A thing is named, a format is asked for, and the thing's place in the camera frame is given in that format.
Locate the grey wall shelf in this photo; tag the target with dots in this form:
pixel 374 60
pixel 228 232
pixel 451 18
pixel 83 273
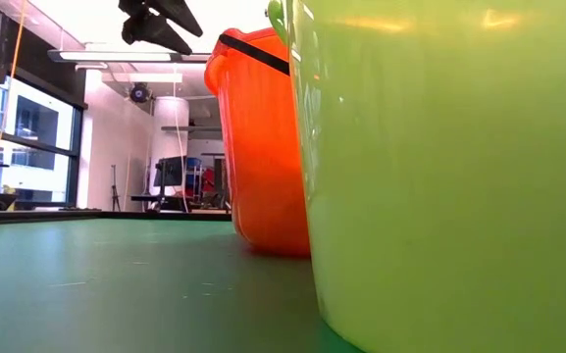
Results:
pixel 189 129

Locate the red equipment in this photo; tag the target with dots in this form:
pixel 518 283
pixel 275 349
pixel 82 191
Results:
pixel 208 184

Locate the black tripod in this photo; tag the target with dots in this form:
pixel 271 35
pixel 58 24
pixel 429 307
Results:
pixel 115 184

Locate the blue storage bin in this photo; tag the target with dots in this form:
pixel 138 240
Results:
pixel 193 164

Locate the green plastic halloween bucket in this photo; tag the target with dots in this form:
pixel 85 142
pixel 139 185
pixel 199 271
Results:
pixel 459 196

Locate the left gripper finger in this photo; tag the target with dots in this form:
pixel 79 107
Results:
pixel 177 15
pixel 152 32

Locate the round black ceiling fixture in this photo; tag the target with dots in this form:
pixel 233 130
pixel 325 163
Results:
pixel 139 93

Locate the long ceiling light bar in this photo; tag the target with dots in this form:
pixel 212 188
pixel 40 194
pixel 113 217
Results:
pixel 116 56

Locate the orange plastic halloween bucket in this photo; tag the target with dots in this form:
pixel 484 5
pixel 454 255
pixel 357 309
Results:
pixel 263 171

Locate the black monitor on stand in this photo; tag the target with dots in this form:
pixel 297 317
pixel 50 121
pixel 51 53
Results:
pixel 172 171

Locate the black low table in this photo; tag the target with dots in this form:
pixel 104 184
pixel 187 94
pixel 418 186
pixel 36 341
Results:
pixel 160 198

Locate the white ceiling light panel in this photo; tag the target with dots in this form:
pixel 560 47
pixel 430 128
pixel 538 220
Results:
pixel 140 78

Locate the dark window frame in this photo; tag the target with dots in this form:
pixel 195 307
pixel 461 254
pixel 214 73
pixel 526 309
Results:
pixel 74 166

